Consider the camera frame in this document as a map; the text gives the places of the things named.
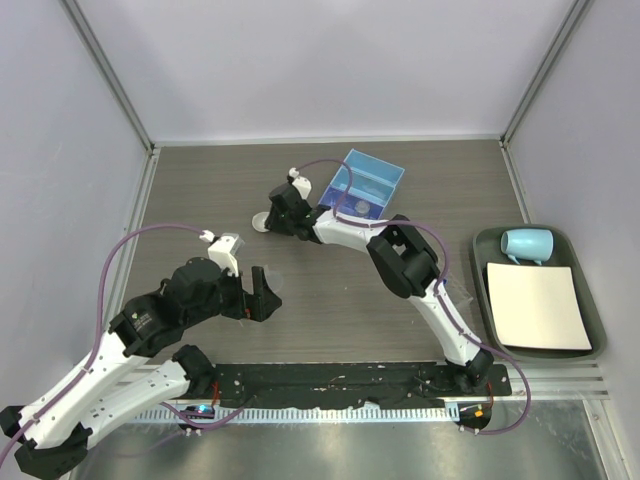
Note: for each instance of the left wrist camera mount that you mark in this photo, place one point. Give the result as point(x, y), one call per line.
point(222, 250)

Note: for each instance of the glass beaker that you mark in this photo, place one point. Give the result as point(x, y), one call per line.
point(373, 190)

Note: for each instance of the clear plastic tube rack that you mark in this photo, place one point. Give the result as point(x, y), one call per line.
point(450, 288)

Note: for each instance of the white ceramic bowl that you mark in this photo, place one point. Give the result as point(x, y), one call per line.
point(258, 222)

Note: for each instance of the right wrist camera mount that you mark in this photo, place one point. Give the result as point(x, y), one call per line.
point(299, 182)

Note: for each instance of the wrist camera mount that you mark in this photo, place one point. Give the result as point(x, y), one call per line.
point(222, 250)
point(299, 182)

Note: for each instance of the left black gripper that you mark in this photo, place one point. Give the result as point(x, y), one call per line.
point(258, 305)

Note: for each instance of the light blue right bin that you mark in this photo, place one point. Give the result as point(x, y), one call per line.
point(366, 169)

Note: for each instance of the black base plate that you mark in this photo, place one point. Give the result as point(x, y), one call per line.
point(398, 385)

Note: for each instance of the small glass bottle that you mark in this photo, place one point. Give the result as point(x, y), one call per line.
point(362, 208)

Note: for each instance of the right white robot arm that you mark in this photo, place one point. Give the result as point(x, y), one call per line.
point(405, 262)

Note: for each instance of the purple-blue plastic bin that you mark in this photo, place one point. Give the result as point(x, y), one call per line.
point(345, 201)

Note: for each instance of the light blue mug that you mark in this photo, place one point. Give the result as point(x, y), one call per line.
point(529, 244)

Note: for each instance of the slotted cable duct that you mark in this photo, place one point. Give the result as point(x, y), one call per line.
point(369, 413)

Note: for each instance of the white paper sheet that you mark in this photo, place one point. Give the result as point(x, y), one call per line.
point(536, 307)

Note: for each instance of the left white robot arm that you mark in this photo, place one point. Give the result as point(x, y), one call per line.
point(54, 434)

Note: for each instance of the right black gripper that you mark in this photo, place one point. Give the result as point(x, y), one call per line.
point(272, 223)

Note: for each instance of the dark green tray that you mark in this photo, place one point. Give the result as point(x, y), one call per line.
point(485, 249)

